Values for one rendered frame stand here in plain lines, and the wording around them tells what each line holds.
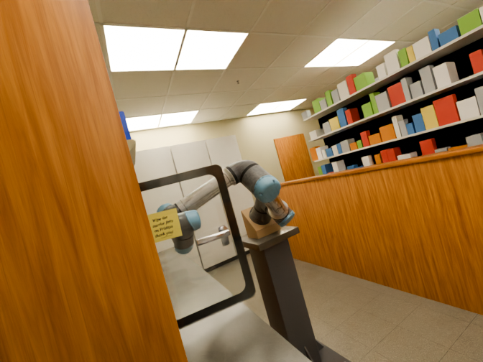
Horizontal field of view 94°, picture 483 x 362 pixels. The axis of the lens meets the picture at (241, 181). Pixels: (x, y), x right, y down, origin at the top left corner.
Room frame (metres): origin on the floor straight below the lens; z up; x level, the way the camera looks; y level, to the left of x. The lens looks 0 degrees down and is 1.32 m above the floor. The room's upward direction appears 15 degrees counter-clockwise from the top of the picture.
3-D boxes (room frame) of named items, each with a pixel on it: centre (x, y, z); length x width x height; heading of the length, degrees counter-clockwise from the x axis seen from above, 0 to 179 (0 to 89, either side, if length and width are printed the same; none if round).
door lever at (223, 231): (0.61, 0.11, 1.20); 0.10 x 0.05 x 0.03; 107
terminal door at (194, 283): (0.62, 0.19, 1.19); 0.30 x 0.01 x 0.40; 107
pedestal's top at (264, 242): (1.52, -0.06, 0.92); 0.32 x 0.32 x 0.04; 29
